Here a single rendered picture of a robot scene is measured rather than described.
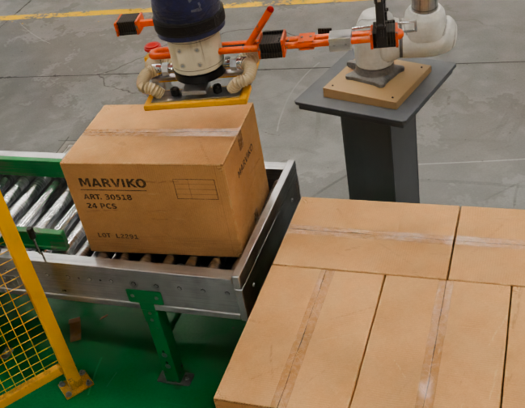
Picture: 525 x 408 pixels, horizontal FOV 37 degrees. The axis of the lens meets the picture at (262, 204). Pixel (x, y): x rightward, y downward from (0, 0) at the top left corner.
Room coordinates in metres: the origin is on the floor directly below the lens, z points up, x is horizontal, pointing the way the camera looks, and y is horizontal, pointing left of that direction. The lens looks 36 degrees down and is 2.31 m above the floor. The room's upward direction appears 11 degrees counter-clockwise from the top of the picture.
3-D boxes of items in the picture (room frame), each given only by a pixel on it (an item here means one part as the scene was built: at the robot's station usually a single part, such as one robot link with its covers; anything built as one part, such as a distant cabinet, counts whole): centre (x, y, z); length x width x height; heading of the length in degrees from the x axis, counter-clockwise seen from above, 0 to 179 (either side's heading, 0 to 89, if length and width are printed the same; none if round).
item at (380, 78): (2.89, -0.54, 0.81); 0.22 x 0.18 x 0.06; 45
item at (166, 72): (2.37, 0.11, 1.20); 0.34 x 0.25 x 0.06; 76
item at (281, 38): (2.31, -0.13, 1.26); 0.10 x 0.08 x 0.06; 166
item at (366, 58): (2.88, -0.57, 0.95); 0.18 x 0.16 x 0.22; 76
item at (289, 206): (2.32, -0.01, 0.47); 0.70 x 0.03 x 0.15; 156
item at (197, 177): (2.46, 0.31, 0.75); 0.60 x 0.40 x 0.40; 70
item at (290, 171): (2.32, -0.01, 0.58); 0.70 x 0.03 x 0.06; 156
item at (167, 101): (2.28, 0.14, 1.16); 0.34 x 0.10 x 0.05; 76
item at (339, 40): (2.26, -0.34, 1.25); 0.07 x 0.07 x 0.04; 76
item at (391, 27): (2.22, -0.47, 1.26); 0.08 x 0.07 x 0.05; 76
